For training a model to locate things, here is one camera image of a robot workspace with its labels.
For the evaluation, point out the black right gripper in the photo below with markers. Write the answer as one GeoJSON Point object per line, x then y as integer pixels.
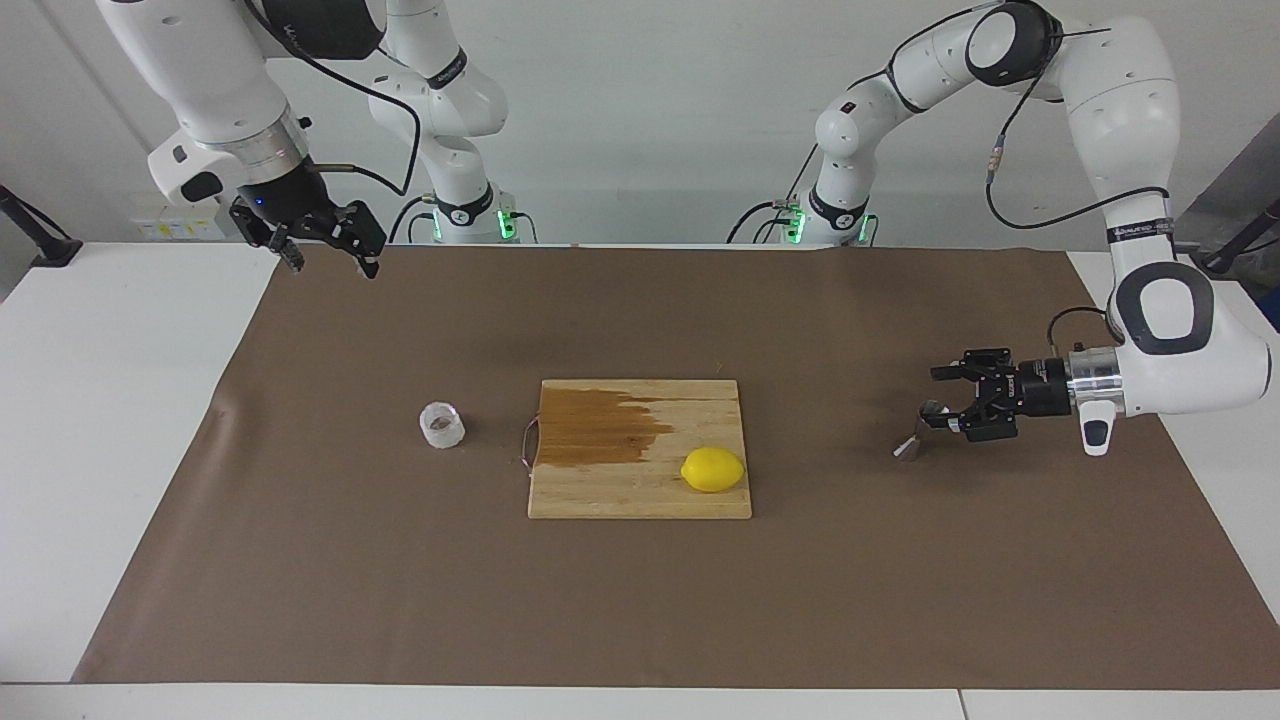
{"type": "Point", "coordinates": [290, 205]}

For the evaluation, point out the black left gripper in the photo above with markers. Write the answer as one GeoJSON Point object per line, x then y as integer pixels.
{"type": "Point", "coordinates": [1035, 390]}

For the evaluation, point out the steel double jigger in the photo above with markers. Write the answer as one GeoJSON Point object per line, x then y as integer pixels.
{"type": "Point", "coordinates": [908, 447]}

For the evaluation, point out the small clear plastic cup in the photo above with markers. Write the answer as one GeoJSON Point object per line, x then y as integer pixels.
{"type": "Point", "coordinates": [442, 428]}

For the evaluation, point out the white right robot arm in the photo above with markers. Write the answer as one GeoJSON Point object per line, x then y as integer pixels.
{"type": "Point", "coordinates": [200, 60]}

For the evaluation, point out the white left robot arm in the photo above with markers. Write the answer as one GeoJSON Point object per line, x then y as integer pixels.
{"type": "Point", "coordinates": [1120, 100]}

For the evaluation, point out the black clamp stand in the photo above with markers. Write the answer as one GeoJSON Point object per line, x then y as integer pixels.
{"type": "Point", "coordinates": [50, 250]}
{"type": "Point", "coordinates": [1225, 262]}

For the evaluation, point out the yellow lemon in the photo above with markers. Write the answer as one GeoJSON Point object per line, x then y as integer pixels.
{"type": "Point", "coordinates": [713, 470]}

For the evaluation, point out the blue plastic object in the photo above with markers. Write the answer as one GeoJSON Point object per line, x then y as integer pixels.
{"type": "Point", "coordinates": [1273, 312]}

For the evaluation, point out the wooden cutting board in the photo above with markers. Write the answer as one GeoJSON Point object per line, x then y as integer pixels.
{"type": "Point", "coordinates": [640, 490]}

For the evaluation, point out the brown paper table mat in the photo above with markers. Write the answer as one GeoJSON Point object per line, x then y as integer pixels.
{"type": "Point", "coordinates": [640, 600]}

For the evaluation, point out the white wall outlet box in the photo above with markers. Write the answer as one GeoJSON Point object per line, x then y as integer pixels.
{"type": "Point", "coordinates": [160, 228]}

